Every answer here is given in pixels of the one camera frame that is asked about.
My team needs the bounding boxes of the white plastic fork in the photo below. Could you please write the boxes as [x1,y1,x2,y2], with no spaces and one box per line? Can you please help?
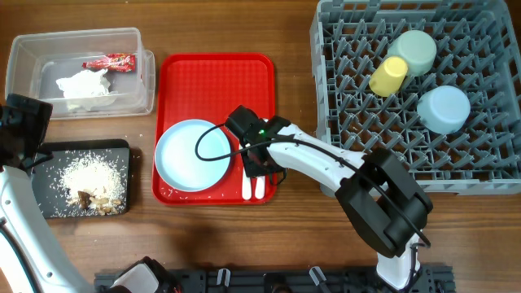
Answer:
[254,177,265,199]

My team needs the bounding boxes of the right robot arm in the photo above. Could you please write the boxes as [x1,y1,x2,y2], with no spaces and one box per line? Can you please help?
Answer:
[225,106,433,291]

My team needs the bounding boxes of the black food waste tray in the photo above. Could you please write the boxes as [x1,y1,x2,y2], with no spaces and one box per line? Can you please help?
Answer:
[30,138,134,220]

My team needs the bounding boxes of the mint green bowl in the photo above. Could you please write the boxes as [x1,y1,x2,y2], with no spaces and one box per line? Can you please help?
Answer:
[387,30,437,77]

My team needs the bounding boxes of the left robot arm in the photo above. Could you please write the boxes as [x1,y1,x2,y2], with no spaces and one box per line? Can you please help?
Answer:
[1,94,181,292]

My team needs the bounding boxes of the large light blue plate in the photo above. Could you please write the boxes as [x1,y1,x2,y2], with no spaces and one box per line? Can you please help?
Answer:
[155,119,231,192]

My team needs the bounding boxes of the food scraps and rice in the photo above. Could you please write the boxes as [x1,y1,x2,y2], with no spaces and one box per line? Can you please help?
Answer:
[44,150,128,217]

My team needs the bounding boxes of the yellow plastic cup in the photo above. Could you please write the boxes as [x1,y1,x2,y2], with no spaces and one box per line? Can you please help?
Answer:
[369,56,409,97]

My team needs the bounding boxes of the white plastic spoon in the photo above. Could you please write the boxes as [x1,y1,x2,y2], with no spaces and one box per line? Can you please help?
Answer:
[241,168,252,201]

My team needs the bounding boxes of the red serving tray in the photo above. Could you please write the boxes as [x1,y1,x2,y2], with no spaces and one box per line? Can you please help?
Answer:
[151,53,277,206]

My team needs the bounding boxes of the red snack wrapper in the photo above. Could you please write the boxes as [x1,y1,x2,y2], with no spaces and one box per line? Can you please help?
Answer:
[82,53,137,72]

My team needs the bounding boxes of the clear plastic waste bin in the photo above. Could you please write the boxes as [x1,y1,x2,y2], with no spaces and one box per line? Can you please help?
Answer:
[5,28,155,120]

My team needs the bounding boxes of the white napkin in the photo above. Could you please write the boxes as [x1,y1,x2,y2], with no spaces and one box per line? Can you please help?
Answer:
[56,69,117,112]

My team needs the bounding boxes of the small light blue bowl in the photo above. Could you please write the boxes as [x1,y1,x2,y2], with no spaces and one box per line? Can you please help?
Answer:
[416,85,471,134]

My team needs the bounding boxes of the grey dishwasher rack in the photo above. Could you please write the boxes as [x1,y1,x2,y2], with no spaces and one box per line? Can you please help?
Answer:
[310,1,520,195]

